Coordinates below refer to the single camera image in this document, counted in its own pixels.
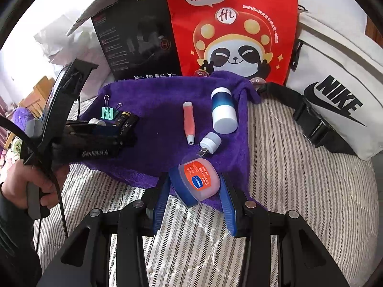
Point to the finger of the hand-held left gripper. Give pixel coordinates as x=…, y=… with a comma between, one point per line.
x=103, y=130
x=127, y=140

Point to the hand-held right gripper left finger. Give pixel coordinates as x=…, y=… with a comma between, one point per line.
x=160, y=203

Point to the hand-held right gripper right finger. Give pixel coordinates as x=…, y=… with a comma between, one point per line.
x=229, y=206

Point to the white charger plug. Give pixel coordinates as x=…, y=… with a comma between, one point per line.
x=95, y=121

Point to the green binder clip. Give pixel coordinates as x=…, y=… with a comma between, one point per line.
x=107, y=113

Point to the black bottle with gold label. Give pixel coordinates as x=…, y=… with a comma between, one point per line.
x=127, y=119

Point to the blue petroleum jelly jar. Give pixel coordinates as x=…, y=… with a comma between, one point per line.
x=194, y=182

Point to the pink pen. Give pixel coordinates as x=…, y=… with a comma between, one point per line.
x=189, y=122

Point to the white usb light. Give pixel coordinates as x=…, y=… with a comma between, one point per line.
x=210, y=140

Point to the blue and white bottle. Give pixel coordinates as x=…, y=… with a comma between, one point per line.
x=223, y=110

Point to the person's left forearm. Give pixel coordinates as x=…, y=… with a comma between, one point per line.
x=15, y=245

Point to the person's left hand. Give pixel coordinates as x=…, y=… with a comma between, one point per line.
x=15, y=182

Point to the purple towel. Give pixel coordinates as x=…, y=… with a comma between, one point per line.
x=161, y=119

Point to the purple fluffy item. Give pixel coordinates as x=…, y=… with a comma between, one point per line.
x=25, y=116

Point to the wooden headboard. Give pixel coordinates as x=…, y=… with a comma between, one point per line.
x=39, y=92

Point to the white plastic shopping bag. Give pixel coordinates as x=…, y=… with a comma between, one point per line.
x=86, y=65

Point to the striped bedspread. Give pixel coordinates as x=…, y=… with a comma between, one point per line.
x=299, y=200

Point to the black headset box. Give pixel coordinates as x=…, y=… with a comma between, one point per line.
x=134, y=50

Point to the red paper bag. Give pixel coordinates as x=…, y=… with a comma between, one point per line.
x=185, y=36

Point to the white waist bag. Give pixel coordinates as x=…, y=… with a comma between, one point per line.
x=329, y=59

